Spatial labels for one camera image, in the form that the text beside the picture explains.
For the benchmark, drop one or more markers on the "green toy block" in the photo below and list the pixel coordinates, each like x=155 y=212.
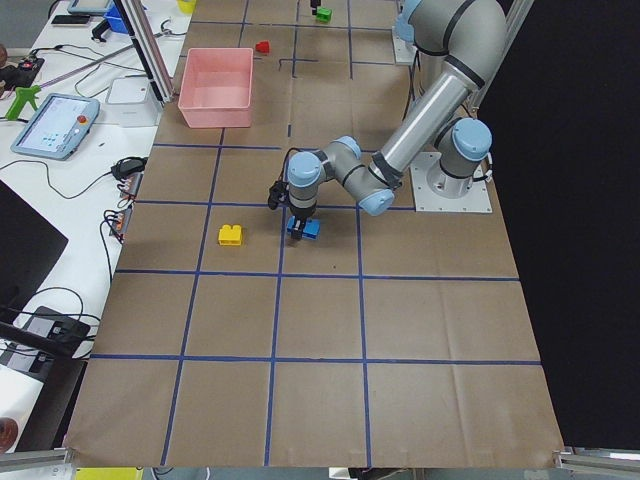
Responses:
x=323 y=15

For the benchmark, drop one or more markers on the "white box device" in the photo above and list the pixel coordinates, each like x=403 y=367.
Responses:
x=131 y=102

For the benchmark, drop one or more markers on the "red toy block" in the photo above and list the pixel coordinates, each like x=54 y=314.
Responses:
x=263 y=47

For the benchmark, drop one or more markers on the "teach pendant tablet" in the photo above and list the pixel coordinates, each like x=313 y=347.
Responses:
x=57 y=127

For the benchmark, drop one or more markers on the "black smartphone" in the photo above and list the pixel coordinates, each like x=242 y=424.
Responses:
x=70 y=20

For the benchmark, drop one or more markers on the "blue toy block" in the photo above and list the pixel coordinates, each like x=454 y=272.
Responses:
x=309 y=234

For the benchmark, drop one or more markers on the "green clamp tool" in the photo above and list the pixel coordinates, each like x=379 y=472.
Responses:
x=23 y=96

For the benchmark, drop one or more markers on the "blue plastic bin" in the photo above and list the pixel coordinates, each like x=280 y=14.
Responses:
x=114 y=19

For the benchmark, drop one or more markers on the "yellow cup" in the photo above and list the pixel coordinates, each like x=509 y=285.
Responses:
x=187 y=6

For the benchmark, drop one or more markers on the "yellow toy block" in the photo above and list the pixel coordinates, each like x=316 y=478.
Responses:
x=230 y=235

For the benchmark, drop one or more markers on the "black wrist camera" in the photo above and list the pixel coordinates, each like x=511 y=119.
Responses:
x=278 y=195

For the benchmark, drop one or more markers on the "aluminium frame post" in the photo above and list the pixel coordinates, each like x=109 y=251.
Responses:
x=144 y=41

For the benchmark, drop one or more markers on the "black computer mouse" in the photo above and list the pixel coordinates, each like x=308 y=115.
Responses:
x=128 y=166

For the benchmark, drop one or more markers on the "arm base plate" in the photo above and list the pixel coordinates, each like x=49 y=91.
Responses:
x=403 y=47
x=436 y=192

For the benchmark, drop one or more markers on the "black power adapter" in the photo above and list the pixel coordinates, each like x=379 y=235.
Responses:
x=53 y=333

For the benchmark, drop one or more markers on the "pink plastic box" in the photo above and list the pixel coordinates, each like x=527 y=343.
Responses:
x=216 y=88

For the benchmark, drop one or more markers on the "black monitor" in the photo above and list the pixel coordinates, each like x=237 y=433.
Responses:
x=30 y=248

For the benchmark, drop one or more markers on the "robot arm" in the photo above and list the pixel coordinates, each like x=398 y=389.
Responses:
x=403 y=29
x=470 y=37

